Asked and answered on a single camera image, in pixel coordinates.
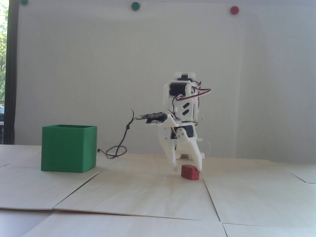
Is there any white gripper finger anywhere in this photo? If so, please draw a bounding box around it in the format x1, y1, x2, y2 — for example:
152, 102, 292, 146
159, 137, 177, 171
176, 128, 203, 172

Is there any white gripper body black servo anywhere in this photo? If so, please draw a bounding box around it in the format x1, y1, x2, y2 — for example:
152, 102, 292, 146
159, 114, 197, 143

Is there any red block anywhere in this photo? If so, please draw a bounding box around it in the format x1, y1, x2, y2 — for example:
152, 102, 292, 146
181, 164, 199, 181

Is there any green box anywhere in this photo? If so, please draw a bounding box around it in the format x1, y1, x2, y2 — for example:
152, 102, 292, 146
41, 125, 98, 173

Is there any white power cable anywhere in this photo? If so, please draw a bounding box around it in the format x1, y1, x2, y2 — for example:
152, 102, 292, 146
197, 138, 211, 157

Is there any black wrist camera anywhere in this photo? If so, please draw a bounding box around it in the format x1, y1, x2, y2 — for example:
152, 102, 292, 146
137, 112, 166, 125

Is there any red white servo wire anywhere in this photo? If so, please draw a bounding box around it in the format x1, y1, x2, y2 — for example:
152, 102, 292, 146
174, 83, 213, 124

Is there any black camera cable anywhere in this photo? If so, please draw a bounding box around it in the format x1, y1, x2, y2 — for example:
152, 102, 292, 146
97, 107, 148, 159

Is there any dark window frame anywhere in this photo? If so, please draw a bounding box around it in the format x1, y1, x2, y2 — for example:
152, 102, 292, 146
5, 0, 20, 145

